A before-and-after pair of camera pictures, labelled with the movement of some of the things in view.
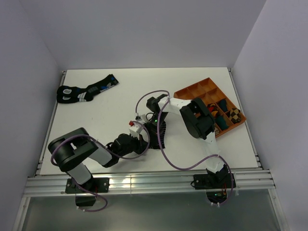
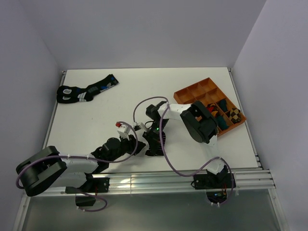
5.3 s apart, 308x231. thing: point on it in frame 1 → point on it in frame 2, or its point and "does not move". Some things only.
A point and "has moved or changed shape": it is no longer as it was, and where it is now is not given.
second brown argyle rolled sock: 235,115 does not move
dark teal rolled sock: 223,104 does not move
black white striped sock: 162,131 has moved or changed shape
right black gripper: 152,131 does not move
